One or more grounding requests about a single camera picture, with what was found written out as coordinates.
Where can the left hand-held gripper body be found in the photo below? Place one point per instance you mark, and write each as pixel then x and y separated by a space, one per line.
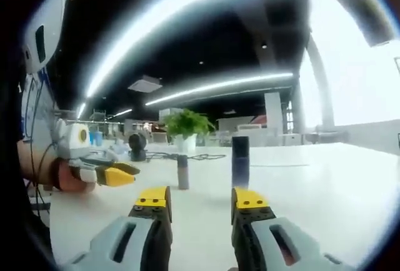
pixel 73 143

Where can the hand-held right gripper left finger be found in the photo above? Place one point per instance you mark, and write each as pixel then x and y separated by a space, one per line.
pixel 134 239

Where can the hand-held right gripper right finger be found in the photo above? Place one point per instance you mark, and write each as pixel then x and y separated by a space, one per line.
pixel 278 239

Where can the small dark cosmetic bottle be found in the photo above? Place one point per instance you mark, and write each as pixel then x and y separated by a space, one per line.
pixel 183 179

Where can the tall dark cosmetic bottle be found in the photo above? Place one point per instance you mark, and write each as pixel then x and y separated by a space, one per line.
pixel 240 171

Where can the person's left hand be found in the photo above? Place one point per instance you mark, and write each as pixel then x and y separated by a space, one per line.
pixel 70 183

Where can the clear plastic bag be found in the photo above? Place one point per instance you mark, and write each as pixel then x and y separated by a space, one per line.
pixel 117 151

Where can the blue plastic box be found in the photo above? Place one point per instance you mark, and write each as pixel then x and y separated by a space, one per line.
pixel 95 137

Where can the black desk fan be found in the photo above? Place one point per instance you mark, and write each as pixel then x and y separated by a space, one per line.
pixel 137 146

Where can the small ceiling light strip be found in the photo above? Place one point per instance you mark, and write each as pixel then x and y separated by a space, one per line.
pixel 81 110
pixel 120 113

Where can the white table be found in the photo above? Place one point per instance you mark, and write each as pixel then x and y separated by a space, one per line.
pixel 312 208

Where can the potted green plant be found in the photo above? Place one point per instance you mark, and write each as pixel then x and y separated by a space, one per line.
pixel 187 124

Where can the ceiling air vent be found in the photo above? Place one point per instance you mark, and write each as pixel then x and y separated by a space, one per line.
pixel 145 83

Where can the background office desks and chairs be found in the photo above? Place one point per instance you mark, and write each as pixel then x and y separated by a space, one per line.
pixel 281 133

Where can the white worn chest device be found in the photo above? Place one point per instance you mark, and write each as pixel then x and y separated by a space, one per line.
pixel 47 18

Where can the white printed wall board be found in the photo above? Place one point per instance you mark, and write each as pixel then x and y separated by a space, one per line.
pixel 37 118

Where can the black wall monitor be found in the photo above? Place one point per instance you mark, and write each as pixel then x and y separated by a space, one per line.
pixel 364 12

